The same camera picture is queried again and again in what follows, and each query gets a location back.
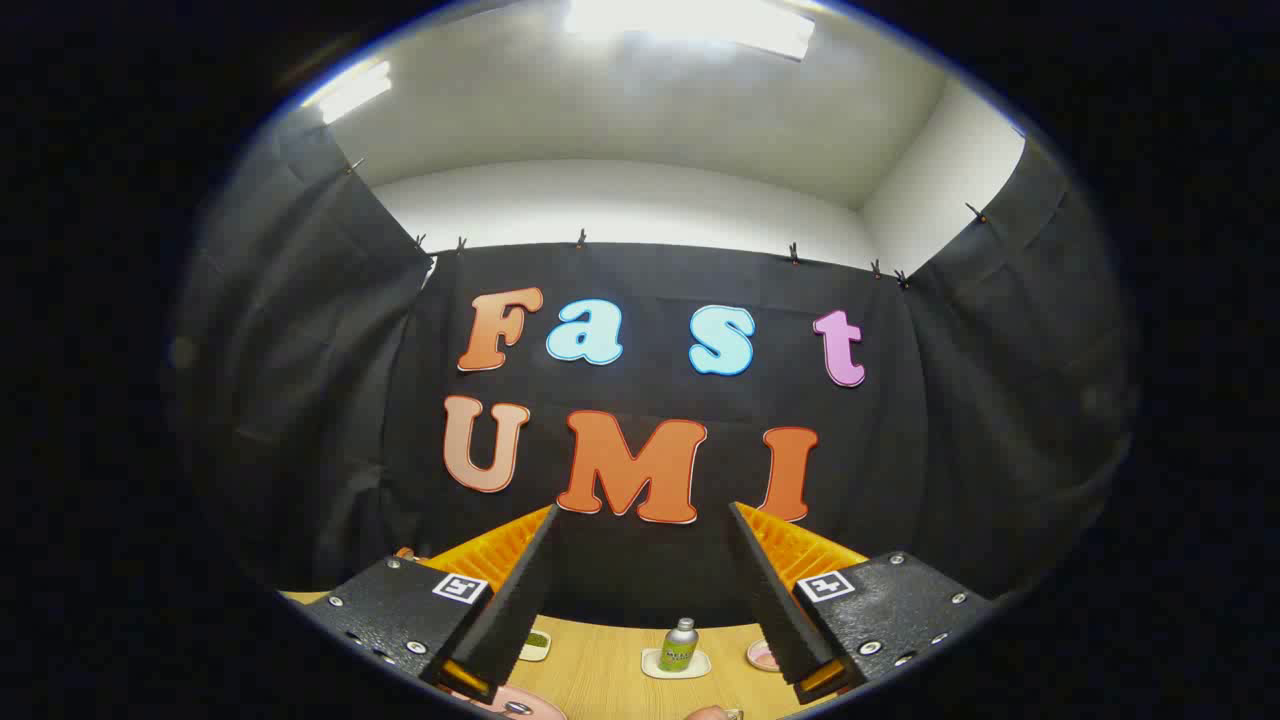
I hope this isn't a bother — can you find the pink round plate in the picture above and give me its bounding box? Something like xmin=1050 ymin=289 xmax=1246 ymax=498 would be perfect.
xmin=470 ymin=685 xmax=568 ymax=720

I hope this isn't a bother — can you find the white square coaster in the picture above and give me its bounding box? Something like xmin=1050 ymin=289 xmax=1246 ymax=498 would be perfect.
xmin=641 ymin=648 xmax=712 ymax=681

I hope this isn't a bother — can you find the ceiling light panel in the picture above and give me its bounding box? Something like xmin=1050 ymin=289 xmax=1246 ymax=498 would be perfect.
xmin=318 ymin=62 xmax=393 ymax=125
xmin=565 ymin=0 xmax=816 ymax=61

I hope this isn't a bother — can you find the black backdrop cloth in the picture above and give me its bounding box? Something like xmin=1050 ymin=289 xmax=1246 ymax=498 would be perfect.
xmin=170 ymin=105 xmax=1141 ymax=631

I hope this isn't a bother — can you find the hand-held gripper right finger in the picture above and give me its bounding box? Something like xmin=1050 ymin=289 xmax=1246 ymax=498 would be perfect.
xmin=727 ymin=500 xmax=996 ymax=706

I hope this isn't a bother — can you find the row of black cloth clips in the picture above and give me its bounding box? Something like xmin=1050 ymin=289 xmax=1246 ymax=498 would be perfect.
xmin=345 ymin=155 xmax=991 ymax=291

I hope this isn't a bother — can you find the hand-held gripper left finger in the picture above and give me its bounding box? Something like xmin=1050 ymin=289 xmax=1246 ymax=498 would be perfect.
xmin=300 ymin=503 xmax=561 ymax=706

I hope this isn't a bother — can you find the silver green soda bottle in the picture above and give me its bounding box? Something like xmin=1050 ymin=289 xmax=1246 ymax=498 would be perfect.
xmin=658 ymin=617 xmax=701 ymax=673

